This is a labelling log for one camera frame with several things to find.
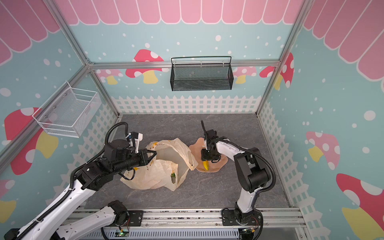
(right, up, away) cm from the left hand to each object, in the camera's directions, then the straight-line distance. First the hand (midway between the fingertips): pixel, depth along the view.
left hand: (156, 156), depth 68 cm
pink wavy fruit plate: (+18, -1, +26) cm, 32 cm away
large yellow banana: (+24, -9, +21) cm, 34 cm away
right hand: (+24, -5, +26) cm, 35 cm away
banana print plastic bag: (+5, -6, 0) cm, 8 cm away
